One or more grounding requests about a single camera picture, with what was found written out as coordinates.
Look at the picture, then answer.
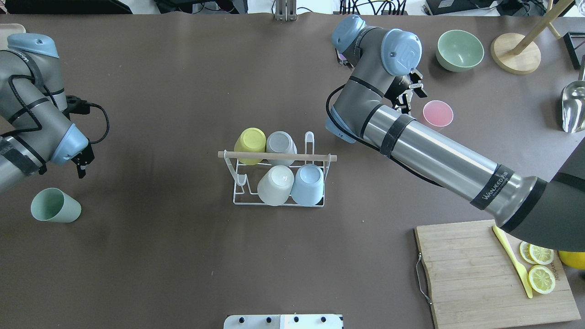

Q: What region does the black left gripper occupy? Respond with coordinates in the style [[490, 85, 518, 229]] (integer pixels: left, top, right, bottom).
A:
[[72, 144, 96, 179]]

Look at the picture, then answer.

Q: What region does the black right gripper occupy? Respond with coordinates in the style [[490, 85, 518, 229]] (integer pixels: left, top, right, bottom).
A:
[[385, 69, 428, 115]]

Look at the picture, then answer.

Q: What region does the pink cup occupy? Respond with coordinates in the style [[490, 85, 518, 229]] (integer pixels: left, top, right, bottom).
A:
[[422, 100, 455, 131]]

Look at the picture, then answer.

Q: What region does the mint green cup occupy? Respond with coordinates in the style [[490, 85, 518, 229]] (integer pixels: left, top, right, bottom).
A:
[[31, 188, 81, 223]]

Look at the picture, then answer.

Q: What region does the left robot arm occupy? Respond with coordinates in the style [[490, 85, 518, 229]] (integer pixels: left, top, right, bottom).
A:
[[0, 33, 94, 192]]

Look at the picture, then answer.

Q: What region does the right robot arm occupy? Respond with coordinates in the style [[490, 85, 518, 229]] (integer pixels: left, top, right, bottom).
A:
[[324, 15, 585, 252]]

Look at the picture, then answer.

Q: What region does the light blue cup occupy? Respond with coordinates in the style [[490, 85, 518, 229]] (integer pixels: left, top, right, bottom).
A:
[[291, 164, 324, 207]]

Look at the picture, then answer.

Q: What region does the grey cup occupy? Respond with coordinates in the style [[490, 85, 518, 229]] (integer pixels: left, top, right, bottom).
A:
[[266, 131, 297, 166]]

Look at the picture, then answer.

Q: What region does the white cup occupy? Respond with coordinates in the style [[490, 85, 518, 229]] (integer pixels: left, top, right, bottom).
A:
[[258, 166, 294, 206]]

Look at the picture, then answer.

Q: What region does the yellow cup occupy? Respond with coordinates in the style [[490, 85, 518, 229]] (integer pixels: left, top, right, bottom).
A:
[[234, 127, 266, 153]]

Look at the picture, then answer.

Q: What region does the green bowl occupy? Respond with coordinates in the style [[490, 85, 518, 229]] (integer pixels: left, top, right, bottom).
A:
[[436, 30, 484, 73]]

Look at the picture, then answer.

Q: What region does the wooden mug tree stand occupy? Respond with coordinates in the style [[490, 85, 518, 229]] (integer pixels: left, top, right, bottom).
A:
[[489, 0, 574, 75]]

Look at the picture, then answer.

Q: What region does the beige tray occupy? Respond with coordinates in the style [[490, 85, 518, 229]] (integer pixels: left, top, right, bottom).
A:
[[0, 23, 27, 39]]

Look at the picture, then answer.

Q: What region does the silver metal scoop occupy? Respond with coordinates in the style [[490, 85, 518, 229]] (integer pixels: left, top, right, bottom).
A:
[[561, 57, 585, 133]]

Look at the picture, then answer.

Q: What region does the bamboo cutting board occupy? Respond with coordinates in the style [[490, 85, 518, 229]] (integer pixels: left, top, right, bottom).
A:
[[415, 219, 581, 329]]

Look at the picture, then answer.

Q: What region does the lemon slice upper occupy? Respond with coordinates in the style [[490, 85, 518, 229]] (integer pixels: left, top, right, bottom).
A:
[[519, 241, 554, 265]]

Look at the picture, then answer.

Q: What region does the lemon slice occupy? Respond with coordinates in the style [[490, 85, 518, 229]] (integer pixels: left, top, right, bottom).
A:
[[528, 265, 556, 294], [519, 241, 554, 265]]

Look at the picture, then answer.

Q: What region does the yellow plastic knife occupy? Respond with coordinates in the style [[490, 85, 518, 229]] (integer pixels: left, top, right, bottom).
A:
[[492, 225, 533, 298]]

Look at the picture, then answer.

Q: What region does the lemon slice lower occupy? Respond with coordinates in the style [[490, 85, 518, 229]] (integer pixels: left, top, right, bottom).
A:
[[528, 265, 556, 294]]

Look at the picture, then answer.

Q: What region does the whole yellow lemon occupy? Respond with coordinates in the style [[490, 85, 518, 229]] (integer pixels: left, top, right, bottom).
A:
[[558, 250, 585, 270]]

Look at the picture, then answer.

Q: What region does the white wire cup holder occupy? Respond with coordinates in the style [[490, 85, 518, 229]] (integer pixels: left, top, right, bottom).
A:
[[218, 131, 337, 208]]

